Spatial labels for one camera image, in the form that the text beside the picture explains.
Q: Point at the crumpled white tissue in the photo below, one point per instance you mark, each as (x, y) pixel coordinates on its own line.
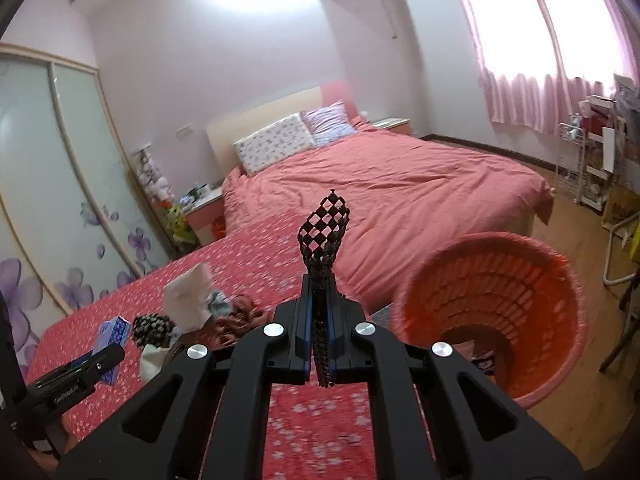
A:
(187, 300)

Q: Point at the red plastic basket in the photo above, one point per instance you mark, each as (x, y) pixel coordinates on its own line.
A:
(500, 280)

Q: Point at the blue tissue packet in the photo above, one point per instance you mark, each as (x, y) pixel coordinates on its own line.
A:
(112, 332)

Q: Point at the small white paper scrap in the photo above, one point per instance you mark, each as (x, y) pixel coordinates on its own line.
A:
(152, 362)

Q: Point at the bed with pink duvet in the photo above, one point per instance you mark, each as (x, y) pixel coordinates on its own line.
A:
(400, 185)

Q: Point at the black white checkered sock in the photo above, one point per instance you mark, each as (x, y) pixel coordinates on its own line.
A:
(325, 225)

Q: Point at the pink striped pillow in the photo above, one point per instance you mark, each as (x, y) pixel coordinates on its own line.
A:
(330, 122)

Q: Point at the beige bed headboard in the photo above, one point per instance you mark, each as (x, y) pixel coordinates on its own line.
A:
(240, 120)

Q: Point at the pink curtain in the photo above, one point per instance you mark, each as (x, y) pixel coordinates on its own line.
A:
(550, 60)

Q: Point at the white metal chair frame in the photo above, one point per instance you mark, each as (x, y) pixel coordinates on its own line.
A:
(612, 255)

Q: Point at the brown crumpled cloth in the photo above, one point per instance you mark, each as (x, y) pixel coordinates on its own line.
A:
(237, 317)

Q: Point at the white floral pillow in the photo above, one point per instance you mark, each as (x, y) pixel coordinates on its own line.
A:
(272, 142)

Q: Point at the pile of plush toys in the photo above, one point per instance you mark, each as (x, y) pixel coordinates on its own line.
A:
(160, 190)

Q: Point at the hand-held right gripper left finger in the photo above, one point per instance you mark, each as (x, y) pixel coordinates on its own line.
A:
(307, 340)

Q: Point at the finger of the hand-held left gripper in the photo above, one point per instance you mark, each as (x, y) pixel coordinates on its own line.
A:
(80, 377)

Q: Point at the glass door wardrobe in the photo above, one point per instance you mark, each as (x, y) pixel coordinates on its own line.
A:
(60, 185)

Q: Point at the white wall socket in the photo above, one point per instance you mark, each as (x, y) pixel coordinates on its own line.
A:
(184, 131)

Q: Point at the pink white nightstand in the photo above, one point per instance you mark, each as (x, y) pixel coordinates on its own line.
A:
(205, 215)

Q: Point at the small white bedside table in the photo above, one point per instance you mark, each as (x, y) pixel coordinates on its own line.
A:
(392, 124)

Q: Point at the black foam mesh ball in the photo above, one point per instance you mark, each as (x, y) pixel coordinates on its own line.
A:
(152, 330)

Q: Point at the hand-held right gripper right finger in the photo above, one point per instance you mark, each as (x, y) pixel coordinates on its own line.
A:
(334, 340)

